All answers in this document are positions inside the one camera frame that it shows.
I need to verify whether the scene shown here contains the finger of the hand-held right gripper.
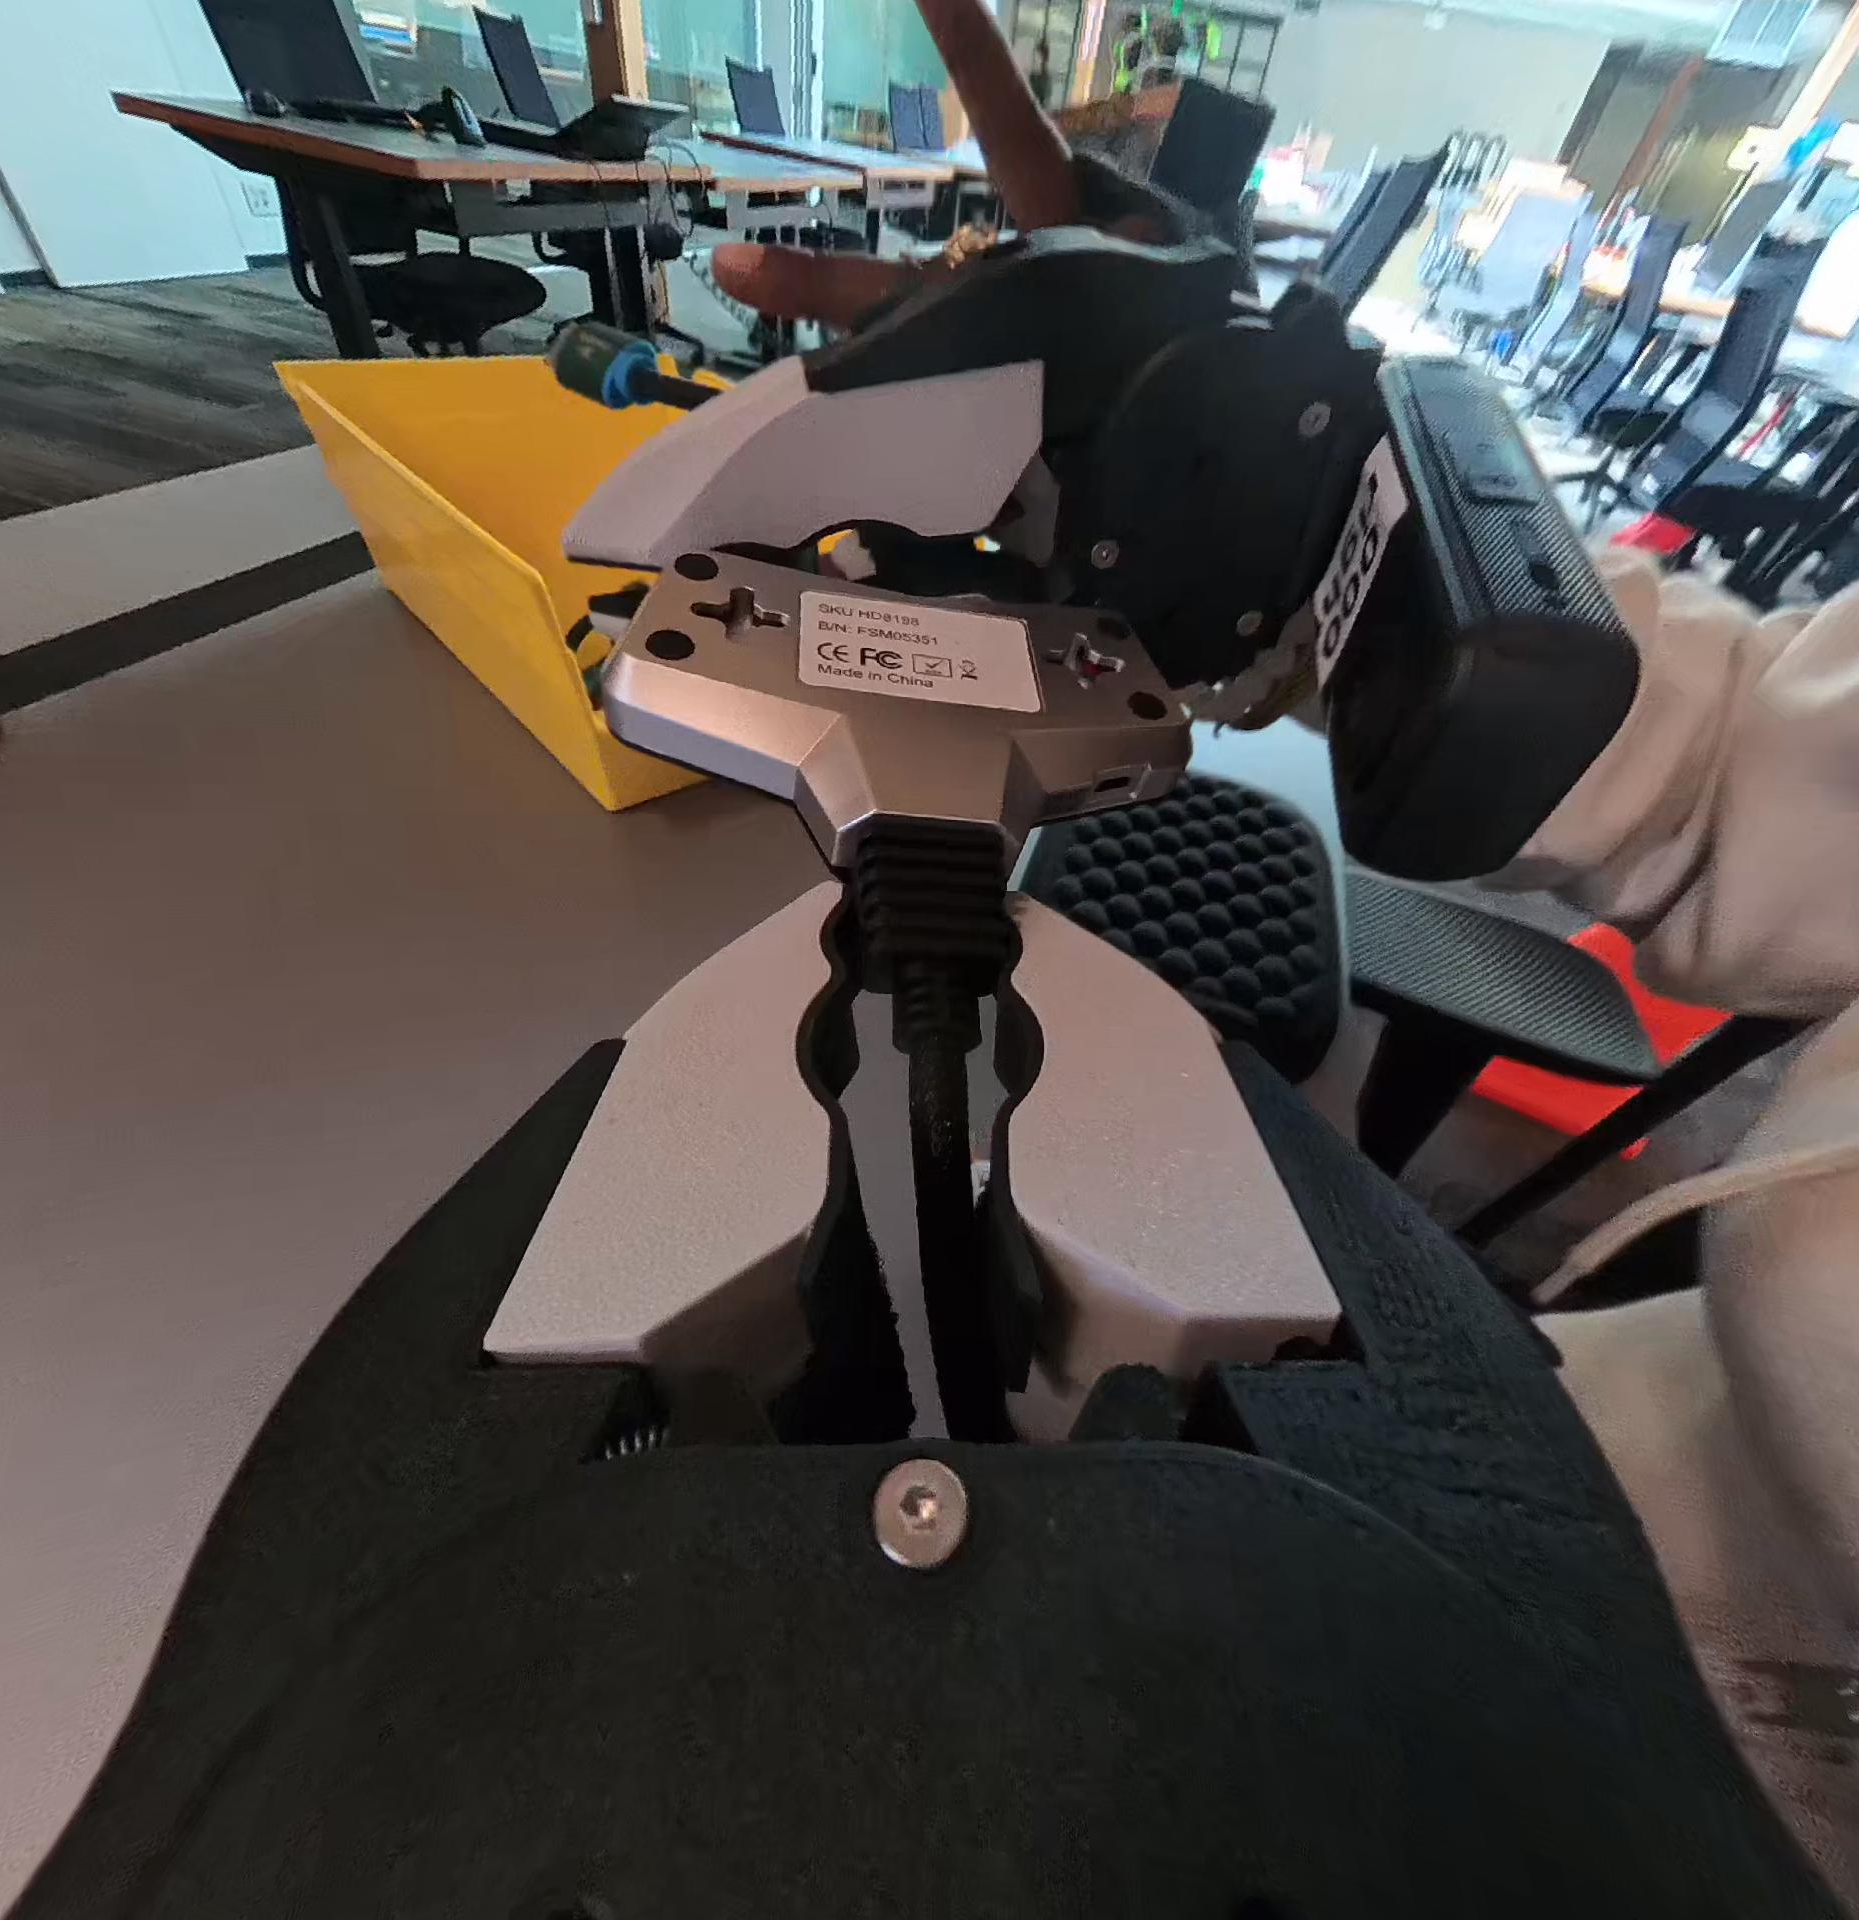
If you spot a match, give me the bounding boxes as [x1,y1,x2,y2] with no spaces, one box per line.
[561,362,1054,569]

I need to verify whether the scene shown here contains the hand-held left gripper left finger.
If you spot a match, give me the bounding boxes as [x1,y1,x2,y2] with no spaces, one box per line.
[484,882,872,1412]

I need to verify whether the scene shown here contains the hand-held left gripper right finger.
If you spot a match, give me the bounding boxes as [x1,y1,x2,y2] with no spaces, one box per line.
[976,899,1346,1434]

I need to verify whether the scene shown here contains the silver video switch hub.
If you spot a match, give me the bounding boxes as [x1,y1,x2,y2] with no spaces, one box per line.
[600,547,1195,876]

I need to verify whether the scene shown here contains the black braided cable green plugs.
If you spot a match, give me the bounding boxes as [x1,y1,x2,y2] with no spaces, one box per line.
[542,318,732,419]

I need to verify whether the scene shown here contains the yellow plastic bin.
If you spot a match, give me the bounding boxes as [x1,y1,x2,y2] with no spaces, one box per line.
[277,353,832,815]

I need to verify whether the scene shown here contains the person's right forearm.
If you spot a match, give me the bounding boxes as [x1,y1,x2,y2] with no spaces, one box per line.
[1469,547,1859,1022]

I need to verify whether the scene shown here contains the grey desk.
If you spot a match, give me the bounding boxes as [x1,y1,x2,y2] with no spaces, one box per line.
[0,442,1021,1920]

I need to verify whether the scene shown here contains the wooden office desk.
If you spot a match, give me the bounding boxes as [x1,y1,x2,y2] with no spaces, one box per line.
[111,92,872,358]

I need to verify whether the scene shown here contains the person's right hand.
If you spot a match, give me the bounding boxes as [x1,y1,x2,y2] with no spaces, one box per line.
[710,0,1089,329]

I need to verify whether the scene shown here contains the black wrist rest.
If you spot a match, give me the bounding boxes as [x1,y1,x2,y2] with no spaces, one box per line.
[1017,776,1348,1087]

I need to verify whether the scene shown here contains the red plastic basket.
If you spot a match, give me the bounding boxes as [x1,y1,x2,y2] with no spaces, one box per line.
[1469,922,1733,1164]

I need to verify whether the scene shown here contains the black mesh office chair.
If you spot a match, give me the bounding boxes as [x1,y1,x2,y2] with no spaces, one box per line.
[1342,867,1809,1308]

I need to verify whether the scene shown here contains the black laptop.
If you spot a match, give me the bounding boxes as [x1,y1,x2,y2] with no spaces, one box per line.
[471,8,692,160]

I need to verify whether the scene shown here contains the row of black chairs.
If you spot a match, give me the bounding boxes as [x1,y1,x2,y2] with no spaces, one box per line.
[1319,136,1859,602]

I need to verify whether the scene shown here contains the person's white hoodie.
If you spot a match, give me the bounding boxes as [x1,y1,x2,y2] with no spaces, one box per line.
[1529,1021,1859,1920]

